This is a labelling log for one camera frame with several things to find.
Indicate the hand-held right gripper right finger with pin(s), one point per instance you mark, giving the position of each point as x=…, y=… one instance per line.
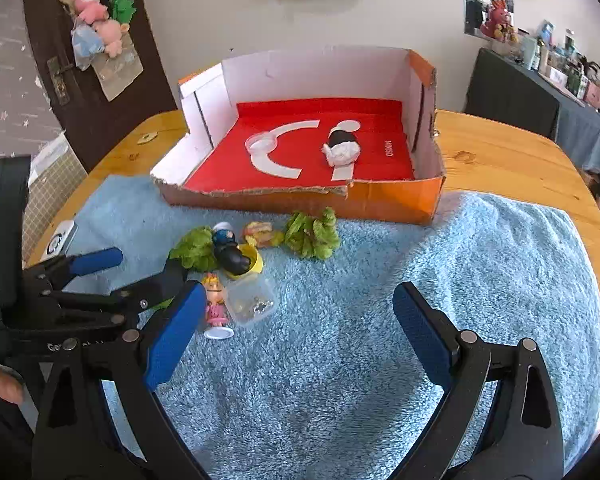
x=422, y=335

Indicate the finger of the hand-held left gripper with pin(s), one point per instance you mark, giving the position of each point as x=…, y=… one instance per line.
x=152, y=285
x=97, y=260

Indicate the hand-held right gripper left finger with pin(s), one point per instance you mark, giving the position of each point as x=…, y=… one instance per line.
x=175, y=330

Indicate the green lettuce toy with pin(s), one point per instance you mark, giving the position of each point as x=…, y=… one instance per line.
x=310, y=235
x=195, y=250

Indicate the clear plastic container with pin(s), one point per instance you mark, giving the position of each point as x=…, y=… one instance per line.
x=252, y=302

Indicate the blue black toy figurine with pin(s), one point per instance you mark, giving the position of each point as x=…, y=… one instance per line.
x=232, y=257

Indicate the yellow plastic cup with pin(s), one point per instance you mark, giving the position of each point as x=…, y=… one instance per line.
x=256, y=260

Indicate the yellow pink food toy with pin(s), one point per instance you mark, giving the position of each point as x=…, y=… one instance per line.
x=262, y=232

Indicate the orange cardboard box red bottom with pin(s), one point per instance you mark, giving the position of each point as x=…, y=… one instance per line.
x=305, y=75

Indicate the person's left hand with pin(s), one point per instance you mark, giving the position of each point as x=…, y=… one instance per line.
x=5, y=385

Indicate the small white device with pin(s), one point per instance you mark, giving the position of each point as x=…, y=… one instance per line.
x=60, y=242

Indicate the pink girl toy figurine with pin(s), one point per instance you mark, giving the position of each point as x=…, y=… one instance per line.
x=215, y=310

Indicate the blue fluffy towel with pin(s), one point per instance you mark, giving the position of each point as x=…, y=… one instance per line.
x=330, y=360

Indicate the small paper tag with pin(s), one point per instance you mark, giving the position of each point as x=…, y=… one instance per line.
x=147, y=138

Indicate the clear round plastic lid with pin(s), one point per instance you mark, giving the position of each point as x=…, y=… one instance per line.
x=260, y=144

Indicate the dark brown door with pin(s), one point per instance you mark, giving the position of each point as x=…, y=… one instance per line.
x=145, y=85

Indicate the light blue plush toy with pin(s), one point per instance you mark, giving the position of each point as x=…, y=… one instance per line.
x=85, y=42

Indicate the pink plush toy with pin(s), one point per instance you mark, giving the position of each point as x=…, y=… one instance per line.
x=110, y=35
x=90, y=7

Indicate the green plush toy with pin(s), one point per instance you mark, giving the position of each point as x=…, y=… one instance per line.
x=122, y=7

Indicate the side table with grey cloth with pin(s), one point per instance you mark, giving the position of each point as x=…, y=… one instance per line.
x=520, y=95

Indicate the row of bottles and boxes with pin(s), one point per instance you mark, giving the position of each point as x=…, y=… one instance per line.
x=575, y=75

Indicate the red plush toy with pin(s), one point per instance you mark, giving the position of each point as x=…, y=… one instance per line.
x=500, y=20

